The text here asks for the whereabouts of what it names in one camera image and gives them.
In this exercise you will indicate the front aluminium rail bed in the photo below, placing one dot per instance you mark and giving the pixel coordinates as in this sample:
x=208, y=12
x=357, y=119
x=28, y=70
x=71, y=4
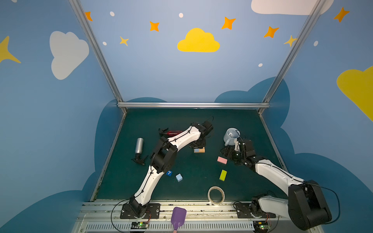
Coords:
x=201, y=217

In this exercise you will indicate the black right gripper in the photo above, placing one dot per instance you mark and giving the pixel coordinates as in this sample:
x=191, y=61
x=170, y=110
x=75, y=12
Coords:
x=230, y=151

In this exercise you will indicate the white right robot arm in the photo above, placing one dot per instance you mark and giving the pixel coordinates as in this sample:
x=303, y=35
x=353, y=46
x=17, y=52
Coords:
x=305, y=204

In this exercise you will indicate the purple plastic scoop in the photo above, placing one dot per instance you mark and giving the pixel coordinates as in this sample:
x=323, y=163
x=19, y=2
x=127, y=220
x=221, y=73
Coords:
x=178, y=218

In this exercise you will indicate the pink wooden block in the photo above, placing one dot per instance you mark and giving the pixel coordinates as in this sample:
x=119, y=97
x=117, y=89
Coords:
x=222, y=160

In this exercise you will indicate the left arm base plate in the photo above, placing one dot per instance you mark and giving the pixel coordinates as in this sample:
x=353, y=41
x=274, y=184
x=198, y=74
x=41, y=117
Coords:
x=151, y=210

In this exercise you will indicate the translucent plastic mug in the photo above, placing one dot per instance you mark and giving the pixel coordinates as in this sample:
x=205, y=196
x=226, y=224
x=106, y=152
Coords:
x=231, y=136

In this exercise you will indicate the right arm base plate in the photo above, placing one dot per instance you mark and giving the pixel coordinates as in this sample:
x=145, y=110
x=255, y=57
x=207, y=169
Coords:
x=251, y=210

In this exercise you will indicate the aluminium back frame rail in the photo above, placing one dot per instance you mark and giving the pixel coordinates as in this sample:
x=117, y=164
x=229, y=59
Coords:
x=191, y=105

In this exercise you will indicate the silver spray bottle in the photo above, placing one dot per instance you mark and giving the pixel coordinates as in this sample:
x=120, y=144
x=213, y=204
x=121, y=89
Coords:
x=138, y=152

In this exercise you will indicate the left side frame rail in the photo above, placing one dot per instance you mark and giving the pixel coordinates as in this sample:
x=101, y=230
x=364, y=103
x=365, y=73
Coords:
x=102, y=174

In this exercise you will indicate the aluminium left corner post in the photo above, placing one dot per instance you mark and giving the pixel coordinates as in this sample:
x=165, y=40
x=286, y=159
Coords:
x=84, y=22

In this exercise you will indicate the pale blue wooden cube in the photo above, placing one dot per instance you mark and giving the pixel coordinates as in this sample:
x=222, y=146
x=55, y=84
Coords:
x=179, y=177

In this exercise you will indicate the right side frame rail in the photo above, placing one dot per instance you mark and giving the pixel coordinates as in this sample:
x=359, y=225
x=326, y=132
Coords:
x=283, y=166

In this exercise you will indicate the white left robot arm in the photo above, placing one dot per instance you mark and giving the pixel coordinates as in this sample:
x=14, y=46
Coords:
x=163, y=158

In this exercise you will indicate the natural wood block 51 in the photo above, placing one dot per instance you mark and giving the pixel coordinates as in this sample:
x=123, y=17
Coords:
x=201, y=151

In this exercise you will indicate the aluminium right corner post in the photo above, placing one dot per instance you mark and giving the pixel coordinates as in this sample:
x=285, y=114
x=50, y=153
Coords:
x=302, y=36

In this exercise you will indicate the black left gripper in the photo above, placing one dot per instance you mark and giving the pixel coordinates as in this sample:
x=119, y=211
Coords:
x=199, y=142

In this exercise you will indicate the lime green wooden block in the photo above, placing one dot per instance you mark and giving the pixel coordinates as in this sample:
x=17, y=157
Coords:
x=223, y=175

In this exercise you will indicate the blue number seven cube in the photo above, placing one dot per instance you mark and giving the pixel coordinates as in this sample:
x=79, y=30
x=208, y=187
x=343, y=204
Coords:
x=169, y=173

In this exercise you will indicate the aluminium corner post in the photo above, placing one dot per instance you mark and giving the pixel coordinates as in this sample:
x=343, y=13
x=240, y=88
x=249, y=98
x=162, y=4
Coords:
x=302, y=36
x=84, y=22

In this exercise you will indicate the roll of tape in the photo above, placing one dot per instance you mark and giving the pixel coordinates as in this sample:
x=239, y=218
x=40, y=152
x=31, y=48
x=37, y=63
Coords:
x=216, y=196

